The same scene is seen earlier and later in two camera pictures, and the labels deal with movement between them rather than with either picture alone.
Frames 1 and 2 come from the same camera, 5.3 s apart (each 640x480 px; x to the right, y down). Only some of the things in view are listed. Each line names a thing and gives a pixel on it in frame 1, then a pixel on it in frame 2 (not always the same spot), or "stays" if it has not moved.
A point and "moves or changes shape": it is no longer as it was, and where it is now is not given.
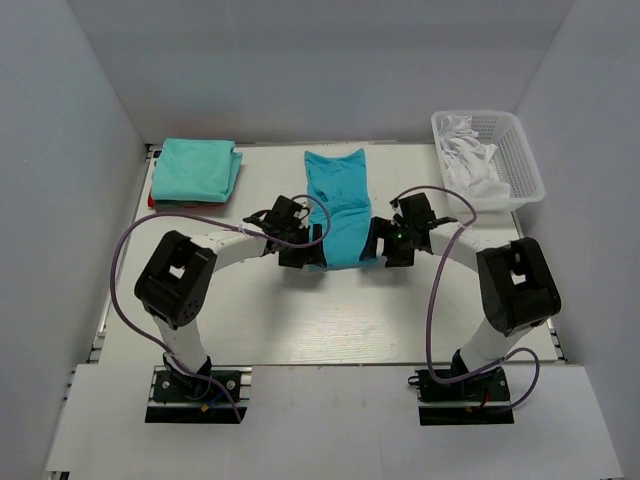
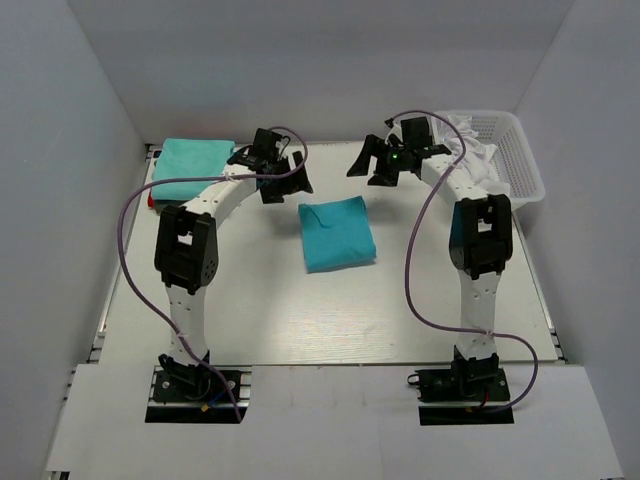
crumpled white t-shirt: (467, 161) stays
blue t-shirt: (338, 200) moves or changes shape
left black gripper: (294, 260) -> (292, 184)
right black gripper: (378, 229) -> (372, 147)
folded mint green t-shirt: (195, 169) stays
